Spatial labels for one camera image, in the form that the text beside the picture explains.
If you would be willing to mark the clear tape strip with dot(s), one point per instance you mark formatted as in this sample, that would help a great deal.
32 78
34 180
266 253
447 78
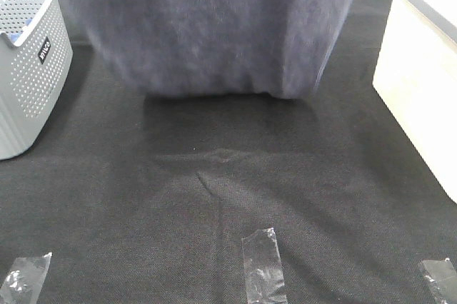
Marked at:
440 276
263 269
25 279

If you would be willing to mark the black table cloth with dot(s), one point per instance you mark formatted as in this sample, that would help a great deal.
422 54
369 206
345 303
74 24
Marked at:
144 201

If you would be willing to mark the blue cloth in basket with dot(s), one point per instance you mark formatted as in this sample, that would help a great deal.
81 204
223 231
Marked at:
13 37

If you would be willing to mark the grey-blue terry towel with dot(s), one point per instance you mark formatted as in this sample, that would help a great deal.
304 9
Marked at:
183 48

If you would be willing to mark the left clear tape strip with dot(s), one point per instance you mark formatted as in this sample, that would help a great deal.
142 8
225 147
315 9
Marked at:
25 279

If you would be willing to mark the grey perforated laundry basket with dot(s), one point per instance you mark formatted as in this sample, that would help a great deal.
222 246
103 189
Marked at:
33 70

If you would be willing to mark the cream storage box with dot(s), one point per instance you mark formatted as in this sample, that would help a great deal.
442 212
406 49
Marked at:
415 76

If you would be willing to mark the right clear tape strip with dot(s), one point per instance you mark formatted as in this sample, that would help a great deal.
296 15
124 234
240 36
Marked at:
440 276

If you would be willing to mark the middle clear tape strip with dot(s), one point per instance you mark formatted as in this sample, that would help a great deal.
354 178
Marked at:
263 269

